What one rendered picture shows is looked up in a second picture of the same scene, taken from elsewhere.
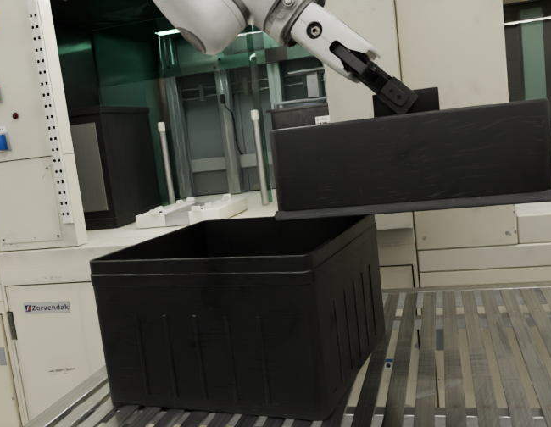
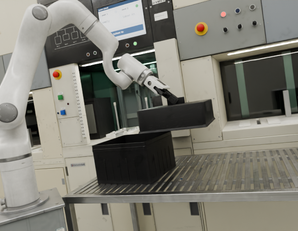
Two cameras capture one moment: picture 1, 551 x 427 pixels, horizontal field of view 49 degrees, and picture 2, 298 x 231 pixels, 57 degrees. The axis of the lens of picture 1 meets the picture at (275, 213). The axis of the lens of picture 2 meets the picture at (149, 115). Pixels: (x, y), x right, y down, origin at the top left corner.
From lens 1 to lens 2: 53 cm
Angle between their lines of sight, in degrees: 6
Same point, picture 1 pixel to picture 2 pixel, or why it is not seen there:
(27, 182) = (71, 124)
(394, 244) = (184, 141)
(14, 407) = not seen: hidden behind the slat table
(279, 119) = (154, 100)
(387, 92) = (170, 98)
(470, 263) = (208, 146)
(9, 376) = (66, 188)
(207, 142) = (132, 107)
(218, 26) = (124, 83)
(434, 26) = (193, 74)
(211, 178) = (134, 120)
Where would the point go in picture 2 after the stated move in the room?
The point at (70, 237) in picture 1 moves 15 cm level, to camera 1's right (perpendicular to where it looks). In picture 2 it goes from (85, 141) to (107, 138)
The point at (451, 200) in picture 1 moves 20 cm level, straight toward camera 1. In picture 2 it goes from (181, 127) to (167, 136)
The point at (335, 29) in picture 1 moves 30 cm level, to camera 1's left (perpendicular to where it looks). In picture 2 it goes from (154, 83) to (89, 93)
